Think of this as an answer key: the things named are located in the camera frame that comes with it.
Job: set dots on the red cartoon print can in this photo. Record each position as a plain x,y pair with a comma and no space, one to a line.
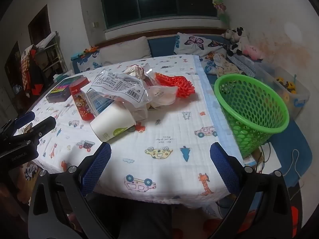
81,99

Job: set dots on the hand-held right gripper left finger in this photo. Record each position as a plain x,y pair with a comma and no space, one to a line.
99,164

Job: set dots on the clear toy storage box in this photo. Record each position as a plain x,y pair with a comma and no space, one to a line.
284,92

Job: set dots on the small butterfly print pillow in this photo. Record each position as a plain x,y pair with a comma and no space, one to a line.
87,62

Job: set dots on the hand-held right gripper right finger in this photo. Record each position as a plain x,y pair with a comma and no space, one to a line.
221,166

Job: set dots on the blue patterned cloth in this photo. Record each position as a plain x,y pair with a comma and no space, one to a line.
243,66

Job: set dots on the dark window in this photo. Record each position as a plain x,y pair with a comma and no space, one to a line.
159,2

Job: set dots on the clothes rack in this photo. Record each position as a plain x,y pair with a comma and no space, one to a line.
42,59

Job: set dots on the blue white cardboard box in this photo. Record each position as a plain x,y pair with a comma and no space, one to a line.
251,163

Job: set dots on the blue white milk carton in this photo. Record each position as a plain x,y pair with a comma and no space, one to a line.
98,102

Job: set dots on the small orange toy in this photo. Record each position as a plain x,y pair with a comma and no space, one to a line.
90,49

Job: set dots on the beige printed baby garment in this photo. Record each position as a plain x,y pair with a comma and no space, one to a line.
229,67

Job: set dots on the pinkish clear plastic wrapper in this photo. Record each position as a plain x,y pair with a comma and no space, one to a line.
162,94

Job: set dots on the pink plush toy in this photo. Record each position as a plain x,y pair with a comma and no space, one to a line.
253,52

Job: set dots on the white paper sheet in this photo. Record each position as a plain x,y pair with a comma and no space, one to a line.
273,158

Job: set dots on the plain white pillow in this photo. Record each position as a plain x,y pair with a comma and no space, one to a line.
124,49

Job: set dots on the red plastic object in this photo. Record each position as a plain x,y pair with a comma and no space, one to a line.
294,219

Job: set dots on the rainbow coloured box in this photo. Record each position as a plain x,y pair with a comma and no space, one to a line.
58,90

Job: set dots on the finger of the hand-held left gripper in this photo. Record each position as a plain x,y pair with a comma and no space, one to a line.
44,127
25,117

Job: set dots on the white paper cup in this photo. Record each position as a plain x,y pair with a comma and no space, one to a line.
109,127

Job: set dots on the green plastic mesh basket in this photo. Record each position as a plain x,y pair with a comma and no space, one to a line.
249,104

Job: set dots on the clear barcode plastic bag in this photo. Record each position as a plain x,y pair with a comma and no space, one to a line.
117,84

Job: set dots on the black white cow plush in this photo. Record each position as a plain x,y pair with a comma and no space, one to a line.
236,39

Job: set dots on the orange spiky ball toy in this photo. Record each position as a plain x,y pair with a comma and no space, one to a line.
179,84

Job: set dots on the foil wrapper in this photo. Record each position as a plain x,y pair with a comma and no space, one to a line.
134,71

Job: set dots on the white cartoon printed blanket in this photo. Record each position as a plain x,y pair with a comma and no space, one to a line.
162,134

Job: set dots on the colourful hanging toy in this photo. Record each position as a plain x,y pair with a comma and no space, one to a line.
220,7

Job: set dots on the blue mattress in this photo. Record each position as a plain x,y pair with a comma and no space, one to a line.
291,139

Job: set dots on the small clear plastic wrapper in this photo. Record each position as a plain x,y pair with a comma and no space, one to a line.
148,69

